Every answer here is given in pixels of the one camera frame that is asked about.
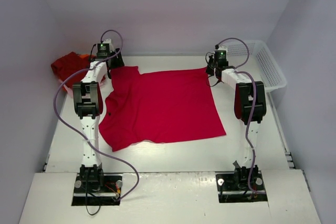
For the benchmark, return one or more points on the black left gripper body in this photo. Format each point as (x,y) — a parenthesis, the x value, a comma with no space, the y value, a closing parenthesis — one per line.
(116,60)

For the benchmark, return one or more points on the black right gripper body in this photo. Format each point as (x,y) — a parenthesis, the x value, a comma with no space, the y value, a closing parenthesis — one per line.
(210,68)

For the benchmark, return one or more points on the magenta t shirt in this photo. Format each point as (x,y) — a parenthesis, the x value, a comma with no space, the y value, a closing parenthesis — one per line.
(161,107)

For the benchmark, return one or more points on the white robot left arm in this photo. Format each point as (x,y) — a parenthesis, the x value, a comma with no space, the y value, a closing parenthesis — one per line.
(88,106)

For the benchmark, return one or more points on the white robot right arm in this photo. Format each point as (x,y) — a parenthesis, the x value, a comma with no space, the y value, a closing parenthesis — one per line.
(249,109)

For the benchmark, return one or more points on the white plastic basket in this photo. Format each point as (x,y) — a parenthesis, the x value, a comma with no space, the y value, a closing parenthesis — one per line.
(260,62)

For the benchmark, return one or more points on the dark red folded t shirt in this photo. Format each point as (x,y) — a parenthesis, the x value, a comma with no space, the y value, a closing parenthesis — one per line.
(67,65)

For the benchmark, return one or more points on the pink folded t shirt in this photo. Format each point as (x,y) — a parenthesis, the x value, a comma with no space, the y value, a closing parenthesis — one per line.
(70,92)

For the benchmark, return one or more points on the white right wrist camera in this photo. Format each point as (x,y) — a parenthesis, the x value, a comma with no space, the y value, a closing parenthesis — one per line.
(221,50)

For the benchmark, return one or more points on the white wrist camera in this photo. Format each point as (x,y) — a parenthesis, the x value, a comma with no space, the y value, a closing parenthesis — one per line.
(221,50)
(109,42)

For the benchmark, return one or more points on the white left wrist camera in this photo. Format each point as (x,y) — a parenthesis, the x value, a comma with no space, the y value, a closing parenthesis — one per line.
(109,42)

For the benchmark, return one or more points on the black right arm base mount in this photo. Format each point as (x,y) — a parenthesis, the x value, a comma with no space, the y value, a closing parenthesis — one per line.
(234,187)

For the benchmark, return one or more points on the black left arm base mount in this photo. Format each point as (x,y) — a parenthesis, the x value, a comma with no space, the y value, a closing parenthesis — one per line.
(93,187)

